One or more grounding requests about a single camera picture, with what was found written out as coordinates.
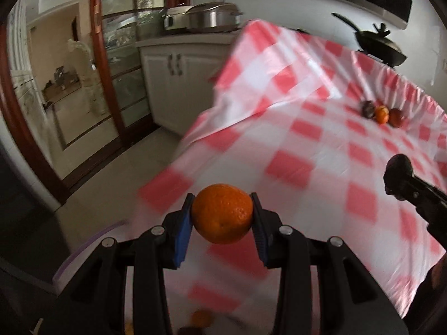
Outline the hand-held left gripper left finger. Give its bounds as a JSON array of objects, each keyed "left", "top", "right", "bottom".
[{"left": 35, "top": 193, "right": 196, "bottom": 335}]

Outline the wooden side table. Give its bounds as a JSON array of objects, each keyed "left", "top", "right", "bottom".
[{"left": 41, "top": 66, "right": 86, "bottom": 107}]

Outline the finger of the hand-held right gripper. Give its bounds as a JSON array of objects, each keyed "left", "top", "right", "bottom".
[{"left": 383, "top": 167, "right": 447, "bottom": 217}]

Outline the steel pot with lid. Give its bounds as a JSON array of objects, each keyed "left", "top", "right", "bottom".
[{"left": 184, "top": 2, "right": 244, "bottom": 33}]

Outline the white orchid plant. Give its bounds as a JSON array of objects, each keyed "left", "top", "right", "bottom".
[{"left": 66, "top": 38, "right": 105, "bottom": 116}]

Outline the glass sliding door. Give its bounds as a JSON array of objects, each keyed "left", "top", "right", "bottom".
[{"left": 99, "top": 0, "right": 168, "bottom": 130}]

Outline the white panelled door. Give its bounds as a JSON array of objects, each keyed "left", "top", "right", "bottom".
[{"left": 7, "top": 0, "right": 46, "bottom": 119}]

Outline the small orange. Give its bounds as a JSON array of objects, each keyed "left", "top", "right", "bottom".
[
  {"left": 191, "top": 183, "right": 254, "bottom": 245},
  {"left": 191, "top": 309, "right": 213, "bottom": 329},
  {"left": 374, "top": 105, "right": 390, "bottom": 125}
]

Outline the black wok with lid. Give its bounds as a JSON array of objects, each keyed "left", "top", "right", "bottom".
[{"left": 331, "top": 13, "right": 408, "bottom": 68}]

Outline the white kitchen cabinet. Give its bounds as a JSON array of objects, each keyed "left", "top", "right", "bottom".
[{"left": 136, "top": 30, "right": 245, "bottom": 137}]

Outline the red white checkered tablecloth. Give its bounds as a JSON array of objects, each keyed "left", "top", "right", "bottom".
[{"left": 131, "top": 19, "right": 447, "bottom": 335}]

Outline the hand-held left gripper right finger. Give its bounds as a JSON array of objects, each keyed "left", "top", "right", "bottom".
[{"left": 249, "top": 192, "right": 409, "bottom": 335}]

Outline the steel electric cooker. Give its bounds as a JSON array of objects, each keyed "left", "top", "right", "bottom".
[{"left": 163, "top": 5, "right": 191, "bottom": 31}]

